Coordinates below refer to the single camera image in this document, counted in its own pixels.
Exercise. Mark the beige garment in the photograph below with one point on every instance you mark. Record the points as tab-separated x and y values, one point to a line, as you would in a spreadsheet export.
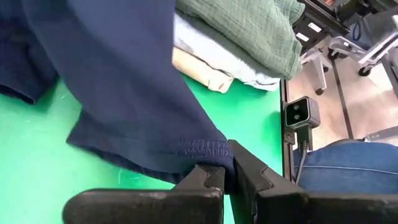
199	71

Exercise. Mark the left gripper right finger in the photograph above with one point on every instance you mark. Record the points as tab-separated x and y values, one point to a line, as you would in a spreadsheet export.
280	208

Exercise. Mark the black equipment box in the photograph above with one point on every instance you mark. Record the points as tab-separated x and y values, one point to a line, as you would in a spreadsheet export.
320	21

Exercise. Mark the white metal stand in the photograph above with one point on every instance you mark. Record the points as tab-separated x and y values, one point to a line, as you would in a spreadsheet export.
373	49

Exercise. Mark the dark green garment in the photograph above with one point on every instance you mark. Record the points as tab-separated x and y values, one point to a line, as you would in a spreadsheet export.
248	31

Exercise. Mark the black aluminium table frame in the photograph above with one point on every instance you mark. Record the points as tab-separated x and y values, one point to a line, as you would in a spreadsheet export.
284	146

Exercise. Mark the light blue jeans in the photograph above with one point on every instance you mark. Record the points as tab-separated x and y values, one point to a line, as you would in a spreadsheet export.
211	51

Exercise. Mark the navy garment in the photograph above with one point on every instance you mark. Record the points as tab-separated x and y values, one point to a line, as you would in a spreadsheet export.
124	77

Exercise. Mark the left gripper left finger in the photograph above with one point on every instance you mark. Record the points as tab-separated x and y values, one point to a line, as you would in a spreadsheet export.
140	208

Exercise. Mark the grey table-level camera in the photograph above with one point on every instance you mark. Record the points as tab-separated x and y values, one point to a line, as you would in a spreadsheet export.
300	112

